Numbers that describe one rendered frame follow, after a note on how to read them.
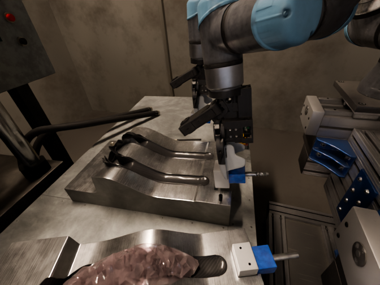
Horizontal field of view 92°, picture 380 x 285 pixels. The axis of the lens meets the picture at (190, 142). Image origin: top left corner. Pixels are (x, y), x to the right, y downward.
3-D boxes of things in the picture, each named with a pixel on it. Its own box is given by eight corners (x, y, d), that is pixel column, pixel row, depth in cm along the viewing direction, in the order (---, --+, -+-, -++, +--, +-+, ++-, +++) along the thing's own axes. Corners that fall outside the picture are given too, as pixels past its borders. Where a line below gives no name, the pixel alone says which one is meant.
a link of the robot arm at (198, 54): (186, 44, 55) (191, 40, 62) (187, 61, 58) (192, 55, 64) (211, 44, 54) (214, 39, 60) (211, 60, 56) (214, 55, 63)
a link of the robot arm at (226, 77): (201, 70, 34) (207, 66, 41) (204, 95, 36) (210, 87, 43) (243, 64, 32) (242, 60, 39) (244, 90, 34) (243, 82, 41)
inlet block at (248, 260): (288, 248, 42) (294, 236, 38) (300, 273, 38) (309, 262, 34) (230, 255, 41) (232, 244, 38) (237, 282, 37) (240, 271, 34)
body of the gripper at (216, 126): (253, 146, 39) (251, 88, 34) (212, 148, 41) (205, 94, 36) (251, 131, 45) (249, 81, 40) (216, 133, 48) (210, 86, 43)
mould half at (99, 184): (232, 162, 70) (234, 132, 62) (228, 226, 50) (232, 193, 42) (114, 151, 81) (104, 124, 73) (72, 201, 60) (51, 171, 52)
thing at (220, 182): (267, 176, 49) (267, 159, 46) (270, 189, 44) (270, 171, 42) (217, 176, 52) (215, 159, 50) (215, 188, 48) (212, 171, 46)
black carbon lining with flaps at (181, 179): (214, 156, 63) (214, 133, 57) (207, 194, 50) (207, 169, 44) (122, 149, 70) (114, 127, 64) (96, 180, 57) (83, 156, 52)
